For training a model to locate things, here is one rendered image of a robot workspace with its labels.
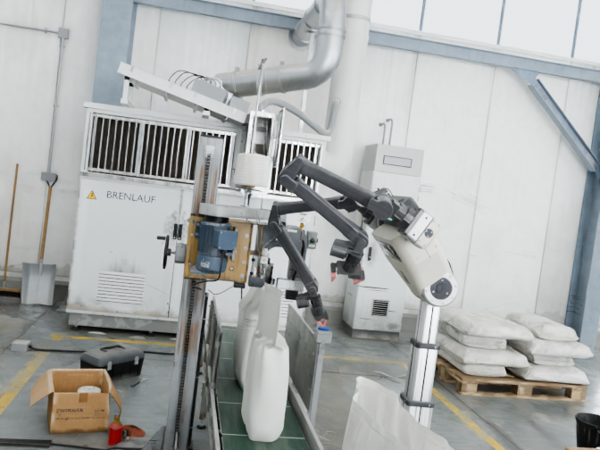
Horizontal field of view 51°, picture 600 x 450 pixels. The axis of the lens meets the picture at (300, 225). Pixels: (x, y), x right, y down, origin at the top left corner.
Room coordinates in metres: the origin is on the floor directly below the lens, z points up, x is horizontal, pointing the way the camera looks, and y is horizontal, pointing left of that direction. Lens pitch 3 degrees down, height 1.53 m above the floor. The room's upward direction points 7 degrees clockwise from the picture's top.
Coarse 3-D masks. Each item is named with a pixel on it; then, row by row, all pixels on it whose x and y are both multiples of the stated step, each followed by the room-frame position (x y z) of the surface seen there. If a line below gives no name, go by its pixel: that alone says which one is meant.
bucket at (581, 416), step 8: (576, 416) 4.19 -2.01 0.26; (584, 416) 4.30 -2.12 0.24; (592, 416) 4.30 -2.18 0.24; (576, 424) 4.20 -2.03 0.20; (584, 424) 4.09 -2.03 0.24; (592, 424) 4.29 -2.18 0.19; (576, 432) 4.20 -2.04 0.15; (584, 432) 4.10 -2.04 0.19; (592, 432) 4.06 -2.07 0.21; (584, 440) 4.10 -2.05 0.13; (592, 440) 4.06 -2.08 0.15
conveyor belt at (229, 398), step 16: (224, 336) 4.70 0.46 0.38; (224, 352) 4.25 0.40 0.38; (224, 368) 3.87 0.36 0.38; (224, 384) 3.56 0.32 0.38; (224, 400) 3.30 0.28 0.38; (240, 400) 3.33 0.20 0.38; (224, 416) 3.06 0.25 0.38; (240, 416) 3.09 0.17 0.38; (288, 416) 3.18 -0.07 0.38; (224, 432) 2.86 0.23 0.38; (240, 432) 2.89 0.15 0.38; (288, 432) 2.96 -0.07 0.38; (224, 448) 2.69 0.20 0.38; (240, 448) 2.71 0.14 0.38; (256, 448) 2.73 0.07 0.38; (272, 448) 2.75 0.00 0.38; (288, 448) 2.77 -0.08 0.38; (304, 448) 2.80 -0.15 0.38
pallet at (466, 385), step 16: (448, 368) 5.57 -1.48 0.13; (464, 384) 5.24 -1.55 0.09; (480, 384) 5.65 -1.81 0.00; (496, 384) 5.68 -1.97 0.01; (512, 384) 5.34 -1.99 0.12; (528, 384) 5.37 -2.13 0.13; (544, 384) 5.40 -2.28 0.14; (560, 384) 5.45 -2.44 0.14; (576, 384) 5.52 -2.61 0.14; (560, 400) 5.44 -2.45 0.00; (576, 400) 5.48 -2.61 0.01
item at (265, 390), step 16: (272, 288) 3.11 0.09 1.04; (272, 304) 2.83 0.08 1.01; (272, 320) 2.81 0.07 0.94; (256, 336) 2.95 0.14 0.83; (272, 336) 2.79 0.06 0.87; (256, 352) 2.85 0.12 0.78; (272, 352) 2.81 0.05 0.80; (288, 352) 2.87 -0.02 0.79; (256, 368) 2.82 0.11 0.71; (272, 368) 2.79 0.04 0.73; (288, 368) 2.82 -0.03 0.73; (256, 384) 2.80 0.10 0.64; (272, 384) 2.78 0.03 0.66; (256, 400) 2.79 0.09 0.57; (272, 400) 2.78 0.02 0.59; (256, 416) 2.79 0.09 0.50; (272, 416) 2.79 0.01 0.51; (256, 432) 2.79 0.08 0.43; (272, 432) 2.80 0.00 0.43
